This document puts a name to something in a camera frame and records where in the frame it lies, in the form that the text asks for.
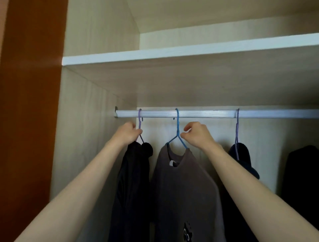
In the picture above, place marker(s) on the person's left hand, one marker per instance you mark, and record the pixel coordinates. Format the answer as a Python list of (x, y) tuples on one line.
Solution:
[(125, 134)]

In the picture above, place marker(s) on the person's right hand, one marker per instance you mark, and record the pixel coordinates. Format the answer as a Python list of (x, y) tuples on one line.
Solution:
[(199, 137)]

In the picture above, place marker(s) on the blue hanger of grey shirt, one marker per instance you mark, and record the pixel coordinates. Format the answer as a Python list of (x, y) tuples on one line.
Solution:
[(178, 124)]

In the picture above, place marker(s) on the navy shorts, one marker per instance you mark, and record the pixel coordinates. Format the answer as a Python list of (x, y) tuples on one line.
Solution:
[(245, 157)]

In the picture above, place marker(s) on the white wooden wardrobe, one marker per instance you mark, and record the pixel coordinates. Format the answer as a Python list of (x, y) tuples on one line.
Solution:
[(199, 82)]

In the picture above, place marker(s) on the dark grey pants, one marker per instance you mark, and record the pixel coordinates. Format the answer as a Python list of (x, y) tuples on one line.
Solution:
[(132, 194)]

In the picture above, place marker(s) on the grey owl t-shirt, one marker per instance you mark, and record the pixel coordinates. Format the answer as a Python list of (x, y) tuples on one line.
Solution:
[(184, 199)]

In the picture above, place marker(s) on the black Li-Ning t-shirt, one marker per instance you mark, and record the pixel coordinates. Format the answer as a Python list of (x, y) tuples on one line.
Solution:
[(304, 179)]

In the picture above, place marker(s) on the person's right forearm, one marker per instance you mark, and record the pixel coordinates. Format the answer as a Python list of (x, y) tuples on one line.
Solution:
[(254, 194)]

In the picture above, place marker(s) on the person's left forearm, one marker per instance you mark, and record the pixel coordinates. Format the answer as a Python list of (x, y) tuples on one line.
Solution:
[(79, 189)]

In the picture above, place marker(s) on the silver closet rod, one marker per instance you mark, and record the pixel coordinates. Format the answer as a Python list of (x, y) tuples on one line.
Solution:
[(211, 114)]

